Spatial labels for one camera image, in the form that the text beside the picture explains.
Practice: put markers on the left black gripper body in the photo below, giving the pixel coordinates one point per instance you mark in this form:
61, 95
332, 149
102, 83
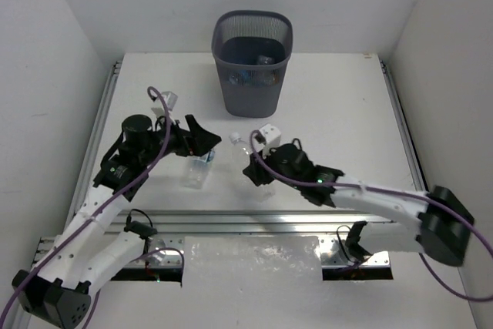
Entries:
189, 139

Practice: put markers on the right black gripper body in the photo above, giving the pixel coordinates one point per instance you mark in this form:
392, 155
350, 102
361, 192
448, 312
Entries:
272, 162

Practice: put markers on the clear crinkled water bottle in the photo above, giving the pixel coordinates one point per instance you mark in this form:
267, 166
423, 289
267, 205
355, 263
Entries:
244, 187

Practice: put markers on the blue label water bottle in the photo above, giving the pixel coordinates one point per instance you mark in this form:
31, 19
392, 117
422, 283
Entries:
252, 78

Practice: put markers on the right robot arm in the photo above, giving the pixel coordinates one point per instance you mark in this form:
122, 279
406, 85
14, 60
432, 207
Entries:
434, 223

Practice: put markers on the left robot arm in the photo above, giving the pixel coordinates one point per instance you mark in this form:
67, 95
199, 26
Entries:
62, 285

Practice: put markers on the grey mesh waste bin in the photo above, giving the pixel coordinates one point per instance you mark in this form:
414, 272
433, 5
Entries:
251, 50

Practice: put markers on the white label water bottle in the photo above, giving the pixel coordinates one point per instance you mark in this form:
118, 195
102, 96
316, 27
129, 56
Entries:
197, 170

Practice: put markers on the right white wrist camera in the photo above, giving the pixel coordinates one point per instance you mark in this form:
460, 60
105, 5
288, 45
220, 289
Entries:
269, 135

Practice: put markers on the aluminium front rail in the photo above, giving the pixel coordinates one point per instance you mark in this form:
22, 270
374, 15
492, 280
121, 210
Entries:
246, 219

